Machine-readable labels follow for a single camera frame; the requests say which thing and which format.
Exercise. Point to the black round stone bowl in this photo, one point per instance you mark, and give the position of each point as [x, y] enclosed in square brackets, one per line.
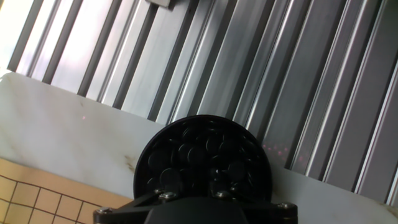
[202, 117]

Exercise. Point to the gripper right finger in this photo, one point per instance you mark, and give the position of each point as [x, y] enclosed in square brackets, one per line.
[270, 213]

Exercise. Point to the silver camera mounting bracket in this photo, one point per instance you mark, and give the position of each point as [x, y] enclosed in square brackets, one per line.
[161, 3]

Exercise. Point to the white marble pattern mat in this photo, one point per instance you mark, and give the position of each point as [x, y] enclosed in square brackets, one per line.
[62, 124]

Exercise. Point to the black go stone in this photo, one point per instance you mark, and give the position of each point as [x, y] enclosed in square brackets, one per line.
[158, 159]
[214, 144]
[196, 155]
[237, 170]
[170, 178]

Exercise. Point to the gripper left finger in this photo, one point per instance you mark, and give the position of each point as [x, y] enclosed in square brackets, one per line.
[124, 213]

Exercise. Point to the tan go board mat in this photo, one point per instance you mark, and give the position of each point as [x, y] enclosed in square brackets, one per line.
[37, 193]

